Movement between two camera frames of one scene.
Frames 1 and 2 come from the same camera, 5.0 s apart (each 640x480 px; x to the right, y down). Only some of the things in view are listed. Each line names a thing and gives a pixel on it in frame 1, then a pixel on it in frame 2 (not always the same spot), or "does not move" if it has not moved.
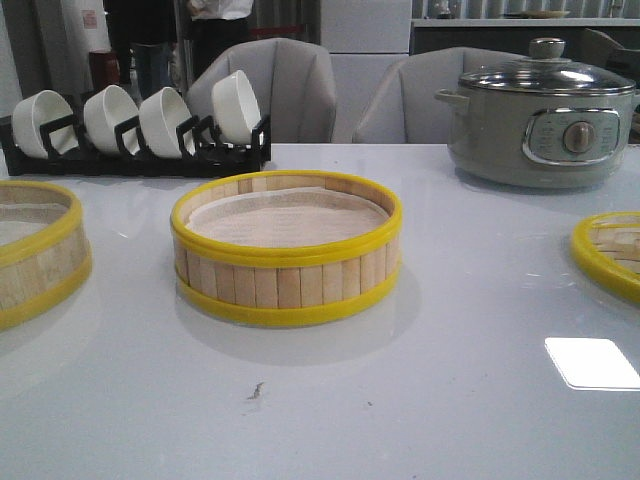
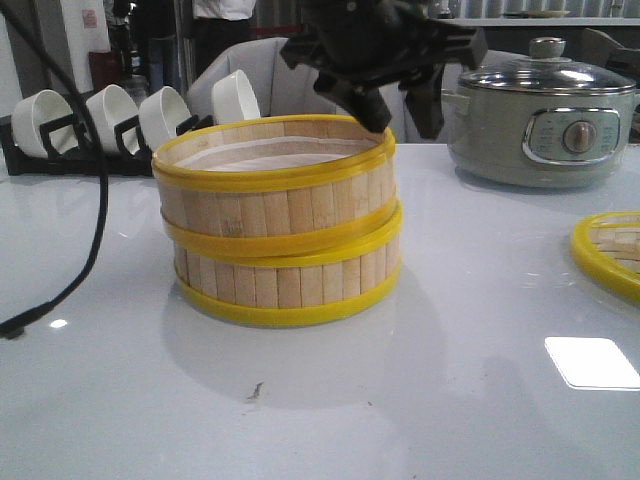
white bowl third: [160, 115] does not move
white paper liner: [20, 221] → [273, 154]
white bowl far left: [40, 108] does not move
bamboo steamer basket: [288, 285] does not move
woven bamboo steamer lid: [606, 247] does not move
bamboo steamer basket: [40, 272] → [274, 186]
